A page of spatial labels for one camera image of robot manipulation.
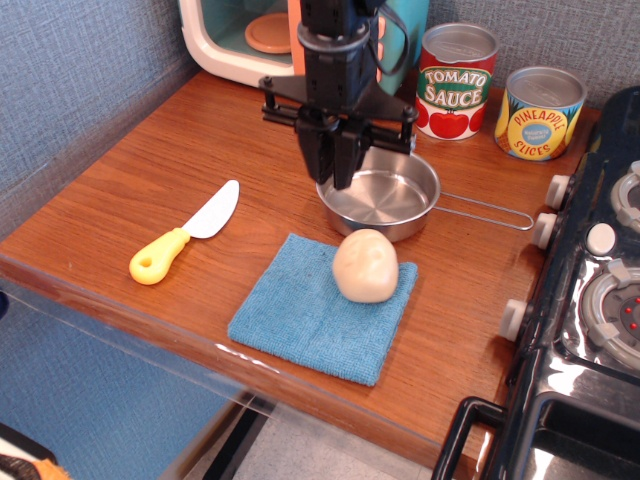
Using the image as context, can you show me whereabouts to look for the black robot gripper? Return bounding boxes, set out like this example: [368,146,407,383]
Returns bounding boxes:
[259,22,418,190]

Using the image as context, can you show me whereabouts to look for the black braided cable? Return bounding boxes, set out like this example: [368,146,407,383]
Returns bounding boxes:
[369,0,411,79]

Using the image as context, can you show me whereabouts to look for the silver pot with wire handle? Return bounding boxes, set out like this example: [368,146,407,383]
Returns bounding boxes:
[316,148,534,243]

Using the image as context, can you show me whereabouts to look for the teal white toy microwave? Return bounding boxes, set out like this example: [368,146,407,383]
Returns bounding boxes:
[178,1,429,94]

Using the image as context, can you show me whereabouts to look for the pineapple slices toy can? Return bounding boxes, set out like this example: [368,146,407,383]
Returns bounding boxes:
[494,66,587,162]

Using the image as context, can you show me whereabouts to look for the orange fuzzy object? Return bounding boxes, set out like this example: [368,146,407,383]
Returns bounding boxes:
[1,454,71,480]

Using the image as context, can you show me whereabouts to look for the tomato sauce toy can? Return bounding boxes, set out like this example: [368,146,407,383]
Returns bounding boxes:
[415,23,499,140]

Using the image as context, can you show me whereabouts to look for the blue folded cloth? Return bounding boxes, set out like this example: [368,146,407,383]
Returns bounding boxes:
[228,233,418,387]

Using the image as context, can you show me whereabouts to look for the yellow handled toy knife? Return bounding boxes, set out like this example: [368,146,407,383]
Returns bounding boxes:
[129,180,240,285]

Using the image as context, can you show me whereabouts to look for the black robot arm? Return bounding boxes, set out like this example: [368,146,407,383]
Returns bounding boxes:
[259,1,418,190]

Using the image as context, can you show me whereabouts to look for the black toy stove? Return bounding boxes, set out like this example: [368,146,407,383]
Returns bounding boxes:
[433,87,639,479]

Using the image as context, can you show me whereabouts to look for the beige toy potato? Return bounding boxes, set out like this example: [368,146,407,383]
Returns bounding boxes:
[332,229,399,303]

